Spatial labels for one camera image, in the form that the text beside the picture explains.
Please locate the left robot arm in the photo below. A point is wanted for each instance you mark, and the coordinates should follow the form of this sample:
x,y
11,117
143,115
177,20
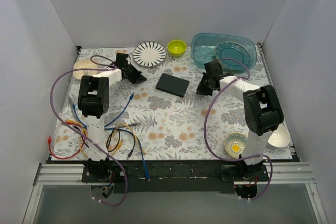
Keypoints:
x,y
94,98

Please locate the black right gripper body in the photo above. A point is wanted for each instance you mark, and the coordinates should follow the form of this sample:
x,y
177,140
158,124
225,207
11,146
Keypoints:
x,y
205,84

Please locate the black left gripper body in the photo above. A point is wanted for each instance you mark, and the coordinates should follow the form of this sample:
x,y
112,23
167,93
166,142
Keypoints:
x,y
134,74

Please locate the white ceramic bowl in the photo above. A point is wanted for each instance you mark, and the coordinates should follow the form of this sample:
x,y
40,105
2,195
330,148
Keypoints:
x,y
280,138

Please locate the teal plastic tub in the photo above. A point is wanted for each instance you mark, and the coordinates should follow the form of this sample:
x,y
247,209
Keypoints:
x,y
203,48

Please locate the lime green bowl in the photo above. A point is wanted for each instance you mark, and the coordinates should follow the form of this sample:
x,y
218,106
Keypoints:
x,y
176,48

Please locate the cream square dish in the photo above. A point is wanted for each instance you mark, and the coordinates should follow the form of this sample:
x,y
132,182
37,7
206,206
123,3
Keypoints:
x,y
83,66

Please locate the aluminium frame rail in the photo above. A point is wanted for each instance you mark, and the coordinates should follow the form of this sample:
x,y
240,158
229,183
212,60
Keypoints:
x,y
178,192

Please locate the dark grey network switch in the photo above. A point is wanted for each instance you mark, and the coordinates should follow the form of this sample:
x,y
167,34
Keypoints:
x,y
172,85

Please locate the teal glass plate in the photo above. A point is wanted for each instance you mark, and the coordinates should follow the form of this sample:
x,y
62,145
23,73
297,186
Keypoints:
x,y
232,55

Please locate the yellow patterned small bowl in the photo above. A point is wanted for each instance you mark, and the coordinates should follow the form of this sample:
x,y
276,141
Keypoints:
x,y
234,144

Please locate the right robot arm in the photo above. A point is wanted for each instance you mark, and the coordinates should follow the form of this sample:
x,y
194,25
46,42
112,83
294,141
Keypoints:
x,y
262,109

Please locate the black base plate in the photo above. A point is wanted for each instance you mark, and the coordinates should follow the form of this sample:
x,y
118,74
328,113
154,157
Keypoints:
x,y
171,176

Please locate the striped white plate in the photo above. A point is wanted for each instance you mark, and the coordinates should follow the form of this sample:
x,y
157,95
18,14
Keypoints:
x,y
149,54

